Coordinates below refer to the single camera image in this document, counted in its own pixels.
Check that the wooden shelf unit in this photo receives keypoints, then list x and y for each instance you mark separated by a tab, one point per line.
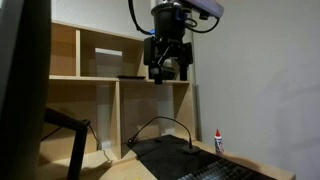
83	84

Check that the black desk mat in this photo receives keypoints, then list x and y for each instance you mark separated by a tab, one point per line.
165	158

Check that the black flat item on shelf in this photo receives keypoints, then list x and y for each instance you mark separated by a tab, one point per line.
131	77

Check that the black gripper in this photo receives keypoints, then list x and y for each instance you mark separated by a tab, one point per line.
167	43

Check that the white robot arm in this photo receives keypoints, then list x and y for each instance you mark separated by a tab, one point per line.
206	8

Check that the white glue bottle red cap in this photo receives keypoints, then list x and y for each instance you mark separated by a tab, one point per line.
218	142

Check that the black computer monitor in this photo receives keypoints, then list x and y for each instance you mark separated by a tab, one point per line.
25	45

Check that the black mechanical keyboard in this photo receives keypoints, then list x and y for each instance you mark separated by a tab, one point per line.
219	170

